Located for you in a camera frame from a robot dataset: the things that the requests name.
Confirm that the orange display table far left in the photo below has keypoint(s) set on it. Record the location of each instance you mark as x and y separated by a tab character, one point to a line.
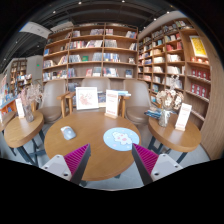
7	111

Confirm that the round wooden table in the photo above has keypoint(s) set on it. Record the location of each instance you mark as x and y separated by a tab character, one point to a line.
177	140
104	162
19	131

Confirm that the round wooden left table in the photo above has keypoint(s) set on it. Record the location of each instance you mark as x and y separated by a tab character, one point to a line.
19	131

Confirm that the stack of books right table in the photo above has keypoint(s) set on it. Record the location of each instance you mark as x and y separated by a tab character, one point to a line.
154	114

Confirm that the vase with dried pink flowers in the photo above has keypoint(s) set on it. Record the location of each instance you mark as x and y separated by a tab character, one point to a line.
29	95

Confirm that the round wooden right table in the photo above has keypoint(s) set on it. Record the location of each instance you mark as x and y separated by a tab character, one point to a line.
177	140

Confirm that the white sign on wooden stand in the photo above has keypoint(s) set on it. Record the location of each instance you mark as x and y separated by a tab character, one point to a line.
111	103

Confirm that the beige chair left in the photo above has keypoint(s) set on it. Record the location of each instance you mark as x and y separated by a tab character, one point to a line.
53	101

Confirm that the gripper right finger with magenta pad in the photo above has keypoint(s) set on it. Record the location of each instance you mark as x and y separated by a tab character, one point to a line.
151	166

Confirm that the wooden bookshelf right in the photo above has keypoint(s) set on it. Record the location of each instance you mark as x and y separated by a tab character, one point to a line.
165	51

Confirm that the white sign on right table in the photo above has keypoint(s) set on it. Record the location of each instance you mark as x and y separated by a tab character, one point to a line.
183	116

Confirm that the glass vase with dried flowers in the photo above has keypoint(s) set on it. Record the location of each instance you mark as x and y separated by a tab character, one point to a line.
169	100

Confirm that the yellow framed poster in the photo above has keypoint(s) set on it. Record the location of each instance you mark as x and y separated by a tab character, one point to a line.
198	46

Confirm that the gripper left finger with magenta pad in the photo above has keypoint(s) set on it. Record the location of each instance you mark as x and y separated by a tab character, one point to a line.
70	167

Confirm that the white framed picture card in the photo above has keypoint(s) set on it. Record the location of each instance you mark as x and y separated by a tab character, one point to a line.
86	98

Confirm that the white sign on left table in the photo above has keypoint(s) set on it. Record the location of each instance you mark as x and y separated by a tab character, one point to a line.
20	109

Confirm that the distant wooden bookshelf left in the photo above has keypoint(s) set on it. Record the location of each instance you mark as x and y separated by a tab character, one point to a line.
19	78

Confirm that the white sign on table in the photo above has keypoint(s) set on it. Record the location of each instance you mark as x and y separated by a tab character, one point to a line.
20	109
183	116

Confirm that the beige chair middle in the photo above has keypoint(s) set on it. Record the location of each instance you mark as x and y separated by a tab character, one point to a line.
101	83

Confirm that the round blue mouse pad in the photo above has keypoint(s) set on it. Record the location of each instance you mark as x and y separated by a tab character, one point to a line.
120	138

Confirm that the round wooden centre table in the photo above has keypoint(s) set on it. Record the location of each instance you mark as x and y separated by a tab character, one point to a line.
104	162

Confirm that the beige chair right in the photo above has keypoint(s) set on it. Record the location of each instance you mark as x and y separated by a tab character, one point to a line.
138	103

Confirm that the wooden bookshelf centre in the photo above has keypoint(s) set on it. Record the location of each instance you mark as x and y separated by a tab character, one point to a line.
92	50

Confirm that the beige chair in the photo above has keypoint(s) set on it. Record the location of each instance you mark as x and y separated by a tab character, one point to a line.
101	83
138	103
53	101

